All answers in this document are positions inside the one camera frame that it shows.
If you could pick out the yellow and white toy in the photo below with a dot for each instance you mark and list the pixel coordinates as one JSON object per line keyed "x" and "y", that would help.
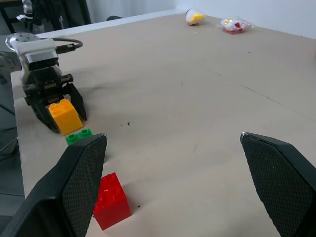
{"x": 195, "y": 17}

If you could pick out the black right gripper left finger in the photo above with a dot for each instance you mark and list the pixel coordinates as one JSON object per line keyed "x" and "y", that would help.
{"x": 56, "y": 192}

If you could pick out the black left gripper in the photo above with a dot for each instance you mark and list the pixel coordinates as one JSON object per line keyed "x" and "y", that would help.
{"x": 43, "y": 84}

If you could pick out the dark rounded object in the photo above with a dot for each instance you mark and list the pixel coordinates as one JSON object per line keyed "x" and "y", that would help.
{"x": 114, "y": 18}

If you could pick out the yellow toy brick cube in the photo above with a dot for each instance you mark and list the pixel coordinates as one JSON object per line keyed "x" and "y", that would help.
{"x": 65, "y": 117}

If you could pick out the green toy brick cube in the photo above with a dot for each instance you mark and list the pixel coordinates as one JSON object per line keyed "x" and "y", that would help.
{"x": 79, "y": 137}

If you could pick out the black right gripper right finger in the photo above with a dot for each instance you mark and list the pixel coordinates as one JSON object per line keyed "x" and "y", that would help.
{"x": 279, "y": 177}

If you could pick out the clear bag of toy bricks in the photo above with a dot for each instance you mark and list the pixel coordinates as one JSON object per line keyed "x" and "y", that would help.
{"x": 234, "y": 26}

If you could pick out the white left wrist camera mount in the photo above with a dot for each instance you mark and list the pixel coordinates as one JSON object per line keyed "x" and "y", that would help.
{"x": 37, "y": 48}

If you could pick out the red toy brick cube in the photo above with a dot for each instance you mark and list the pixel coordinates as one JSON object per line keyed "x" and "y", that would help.
{"x": 112, "y": 202}

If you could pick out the black metal desk frame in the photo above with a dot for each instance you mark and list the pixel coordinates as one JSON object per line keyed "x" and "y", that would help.
{"x": 71, "y": 12}

